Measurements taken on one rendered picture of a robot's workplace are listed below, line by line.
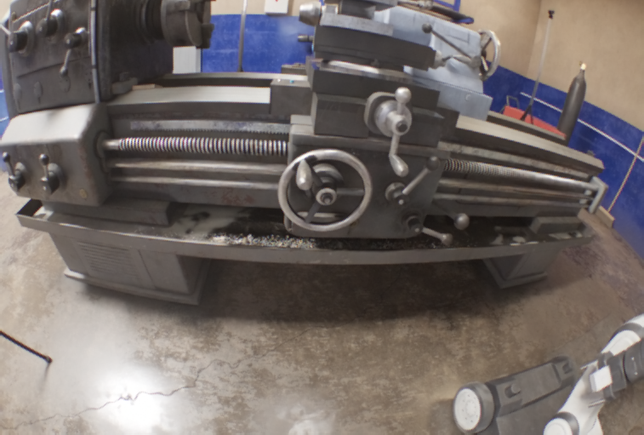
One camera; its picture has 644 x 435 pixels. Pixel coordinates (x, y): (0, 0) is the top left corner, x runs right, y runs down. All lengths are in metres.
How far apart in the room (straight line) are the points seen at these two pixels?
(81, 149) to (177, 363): 0.80
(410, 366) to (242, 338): 0.67
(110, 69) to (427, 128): 0.88
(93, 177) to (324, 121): 0.67
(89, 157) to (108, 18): 0.40
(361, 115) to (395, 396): 0.95
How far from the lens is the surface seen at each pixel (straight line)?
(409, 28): 0.93
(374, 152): 0.62
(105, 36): 0.88
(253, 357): 1.07
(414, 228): 0.73
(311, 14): 0.90
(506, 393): 1.05
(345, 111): 0.57
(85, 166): 0.86
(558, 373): 1.29
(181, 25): 0.90
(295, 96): 0.69
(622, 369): 0.72
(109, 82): 0.89
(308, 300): 1.21
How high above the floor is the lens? 0.99
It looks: 32 degrees down
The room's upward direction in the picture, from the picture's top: 8 degrees clockwise
